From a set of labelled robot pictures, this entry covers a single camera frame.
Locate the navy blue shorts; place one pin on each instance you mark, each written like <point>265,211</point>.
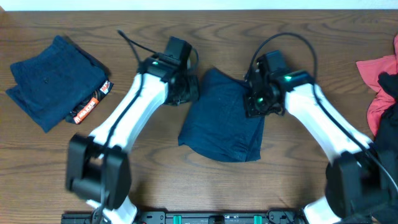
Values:
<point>216,125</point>

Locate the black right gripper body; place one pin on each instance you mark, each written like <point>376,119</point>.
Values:
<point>260,105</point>

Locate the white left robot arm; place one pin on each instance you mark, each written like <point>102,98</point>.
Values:
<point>98,169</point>

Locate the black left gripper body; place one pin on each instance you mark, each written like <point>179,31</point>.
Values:
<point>189,92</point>

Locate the folded navy shorts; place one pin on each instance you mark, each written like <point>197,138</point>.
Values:
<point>50,85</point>

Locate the red garment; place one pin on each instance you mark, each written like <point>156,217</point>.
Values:
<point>370,71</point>

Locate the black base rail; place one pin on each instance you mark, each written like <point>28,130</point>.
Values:
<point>162,217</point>

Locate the black garment with logo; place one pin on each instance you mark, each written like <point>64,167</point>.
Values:
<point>386,138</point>

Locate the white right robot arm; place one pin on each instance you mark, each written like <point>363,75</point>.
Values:
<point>361,176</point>

